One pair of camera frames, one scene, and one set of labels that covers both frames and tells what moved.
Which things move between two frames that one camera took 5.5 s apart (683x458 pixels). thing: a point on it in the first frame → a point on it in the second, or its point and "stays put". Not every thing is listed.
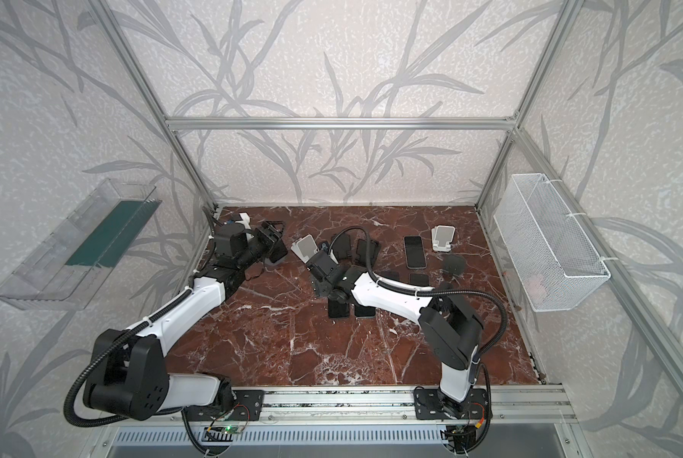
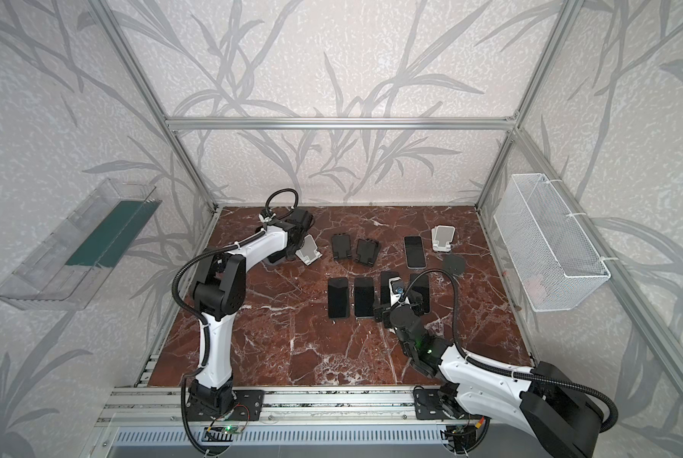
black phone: [420, 280] stays put
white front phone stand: [442, 236] stays put
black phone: [337, 309] stays put
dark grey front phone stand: [454, 264] stays put
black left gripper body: [269, 241] → [295, 245]
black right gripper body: [321, 266] → [390, 309]
